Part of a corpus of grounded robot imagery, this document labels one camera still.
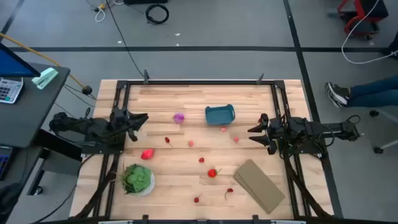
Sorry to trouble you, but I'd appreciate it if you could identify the black computer mouse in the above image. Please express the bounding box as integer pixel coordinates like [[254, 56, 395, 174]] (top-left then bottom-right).
[[0, 182, 22, 216]]

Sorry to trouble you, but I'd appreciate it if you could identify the black keyboard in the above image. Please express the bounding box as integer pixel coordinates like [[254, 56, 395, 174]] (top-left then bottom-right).
[[0, 145, 14, 181]]

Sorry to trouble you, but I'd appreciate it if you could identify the red strawberry with green leaves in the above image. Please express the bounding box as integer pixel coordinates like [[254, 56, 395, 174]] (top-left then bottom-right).
[[207, 167, 222, 179]]

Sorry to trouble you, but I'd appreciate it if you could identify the red and black cart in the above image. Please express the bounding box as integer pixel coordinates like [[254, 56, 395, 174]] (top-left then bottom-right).
[[337, 0, 389, 40]]

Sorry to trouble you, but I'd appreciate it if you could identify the black aluminium table frame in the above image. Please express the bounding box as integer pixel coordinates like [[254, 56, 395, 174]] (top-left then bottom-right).
[[74, 79, 333, 218]]

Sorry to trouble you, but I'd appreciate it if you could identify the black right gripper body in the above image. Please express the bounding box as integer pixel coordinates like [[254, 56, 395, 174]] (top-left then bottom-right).
[[260, 113, 282, 156]]

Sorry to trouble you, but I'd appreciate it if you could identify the person's shoe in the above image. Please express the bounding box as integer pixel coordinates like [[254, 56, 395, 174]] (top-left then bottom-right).
[[324, 82, 351, 109]]

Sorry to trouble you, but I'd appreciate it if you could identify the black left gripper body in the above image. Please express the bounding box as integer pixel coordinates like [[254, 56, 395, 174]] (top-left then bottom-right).
[[108, 105, 140, 143]]

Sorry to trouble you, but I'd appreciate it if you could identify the dark grey desk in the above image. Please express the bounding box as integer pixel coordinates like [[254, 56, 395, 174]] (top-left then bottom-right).
[[0, 62, 83, 197]]

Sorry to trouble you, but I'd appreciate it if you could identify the yellow cable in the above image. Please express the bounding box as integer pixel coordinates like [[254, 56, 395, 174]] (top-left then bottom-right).
[[0, 32, 95, 100]]

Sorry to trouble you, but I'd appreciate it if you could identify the grey desk calculator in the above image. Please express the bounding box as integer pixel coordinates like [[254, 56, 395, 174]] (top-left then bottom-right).
[[0, 77, 24, 105]]

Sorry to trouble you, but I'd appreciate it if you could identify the coiled black cable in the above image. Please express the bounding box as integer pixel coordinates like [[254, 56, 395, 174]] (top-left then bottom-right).
[[145, 3, 170, 25]]

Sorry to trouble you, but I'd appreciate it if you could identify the large red pepper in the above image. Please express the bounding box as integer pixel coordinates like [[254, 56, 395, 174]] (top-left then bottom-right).
[[140, 148, 155, 161]]

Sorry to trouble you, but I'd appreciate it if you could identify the person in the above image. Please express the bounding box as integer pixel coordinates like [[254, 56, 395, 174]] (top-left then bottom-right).
[[346, 74, 398, 108]]

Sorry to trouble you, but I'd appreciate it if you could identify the tan folded cardboard sheet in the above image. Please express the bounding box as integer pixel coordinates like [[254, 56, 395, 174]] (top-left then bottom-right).
[[233, 159, 286, 215]]

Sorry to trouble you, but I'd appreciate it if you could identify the grey office chair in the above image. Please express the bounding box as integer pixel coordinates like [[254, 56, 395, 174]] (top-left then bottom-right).
[[369, 108, 398, 155]]

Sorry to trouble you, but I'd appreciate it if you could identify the long black floor cable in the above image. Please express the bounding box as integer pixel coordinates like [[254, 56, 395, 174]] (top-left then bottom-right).
[[105, 0, 147, 78]]

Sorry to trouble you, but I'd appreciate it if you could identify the mint green stapler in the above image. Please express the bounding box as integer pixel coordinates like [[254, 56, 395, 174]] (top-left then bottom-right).
[[31, 67, 59, 90]]

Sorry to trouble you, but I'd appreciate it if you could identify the short white looped cable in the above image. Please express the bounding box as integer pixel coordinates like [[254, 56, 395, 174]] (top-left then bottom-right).
[[94, 2, 107, 23]]

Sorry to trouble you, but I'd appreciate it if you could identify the long white cable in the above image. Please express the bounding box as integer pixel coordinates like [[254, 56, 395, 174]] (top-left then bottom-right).
[[341, 0, 398, 65]]

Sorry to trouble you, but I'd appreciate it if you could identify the computer monitor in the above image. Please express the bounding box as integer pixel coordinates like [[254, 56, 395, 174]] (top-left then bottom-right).
[[0, 42, 41, 78]]

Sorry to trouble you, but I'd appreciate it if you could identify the blue plastic tupperware container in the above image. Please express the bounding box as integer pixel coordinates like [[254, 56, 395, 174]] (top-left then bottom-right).
[[205, 104, 236, 126]]

